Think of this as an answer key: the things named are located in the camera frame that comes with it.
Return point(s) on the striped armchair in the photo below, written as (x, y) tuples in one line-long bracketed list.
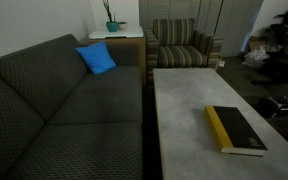
[(179, 55)]

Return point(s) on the dark grey fabric sofa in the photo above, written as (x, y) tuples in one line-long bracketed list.
[(67, 110)]

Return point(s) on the grey top wooden coffee table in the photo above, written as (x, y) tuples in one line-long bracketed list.
[(184, 110)]

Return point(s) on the grey folding door panels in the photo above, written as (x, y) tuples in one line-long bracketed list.
[(234, 23)]

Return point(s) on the blue throw pillow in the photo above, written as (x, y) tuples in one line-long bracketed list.
[(96, 58)]

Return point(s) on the black box device on floor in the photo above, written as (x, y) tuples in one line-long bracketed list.
[(277, 106)]

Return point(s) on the white plastic bag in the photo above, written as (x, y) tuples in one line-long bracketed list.
[(255, 58)]

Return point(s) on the teal pot with green plant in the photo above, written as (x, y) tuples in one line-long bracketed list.
[(112, 26)]

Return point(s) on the brown cardboard box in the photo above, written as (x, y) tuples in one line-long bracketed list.
[(254, 42)]

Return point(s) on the grey window blinds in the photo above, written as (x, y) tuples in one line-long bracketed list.
[(167, 9)]

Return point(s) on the black book with yellow spine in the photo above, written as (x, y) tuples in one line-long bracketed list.
[(240, 130)]

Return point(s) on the dark clothing heap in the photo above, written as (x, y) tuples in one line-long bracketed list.
[(284, 50)]

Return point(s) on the small white pot with stem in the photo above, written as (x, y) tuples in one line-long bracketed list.
[(122, 26)]

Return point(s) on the small white floor object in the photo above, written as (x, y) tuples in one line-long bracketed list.
[(221, 63)]

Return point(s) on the white flat board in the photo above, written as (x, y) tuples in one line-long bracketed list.
[(120, 33)]

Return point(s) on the wooden side table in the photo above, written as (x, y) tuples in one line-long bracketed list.
[(143, 60)]

